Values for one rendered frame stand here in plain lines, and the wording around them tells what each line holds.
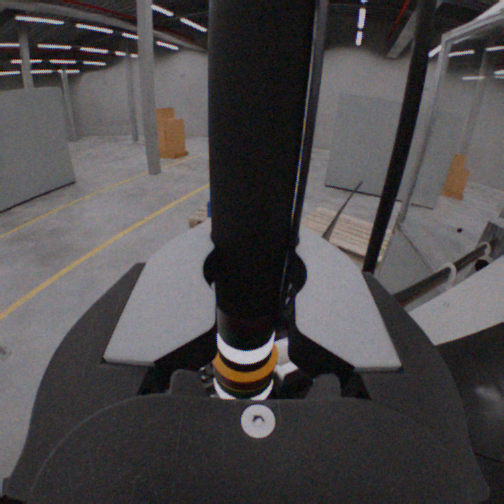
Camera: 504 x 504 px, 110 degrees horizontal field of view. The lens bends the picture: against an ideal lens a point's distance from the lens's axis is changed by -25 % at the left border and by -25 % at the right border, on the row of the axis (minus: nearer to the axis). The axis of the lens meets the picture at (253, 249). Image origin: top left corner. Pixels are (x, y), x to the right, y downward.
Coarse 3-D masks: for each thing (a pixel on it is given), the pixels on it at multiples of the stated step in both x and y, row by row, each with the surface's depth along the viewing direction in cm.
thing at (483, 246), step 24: (432, 0) 7; (432, 24) 8; (408, 72) 9; (408, 96) 10; (408, 120) 10; (408, 144) 11; (384, 192) 13; (384, 216) 13; (456, 264) 28; (408, 288) 23
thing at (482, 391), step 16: (464, 336) 20; (480, 336) 18; (496, 336) 16; (448, 352) 18; (464, 352) 17; (480, 352) 15; (496, 352) 14; (448, 368) 15; (464, 368) 14; (480, 368) 13; (496, 368) 12; (464, 384) 13; (480, 384) 12; (496, 384) 11; (464, 400) 11; (480, 400) 11; (496, 400) 10; (480, 416) 10; (496, 416) 9; (480, 432) 9; (496, 432) 8; (480, 448) 8; (496, 448) 7; (480, 464) 7; (496, 464) 7; (496, 480) 6; (496, 496) 5
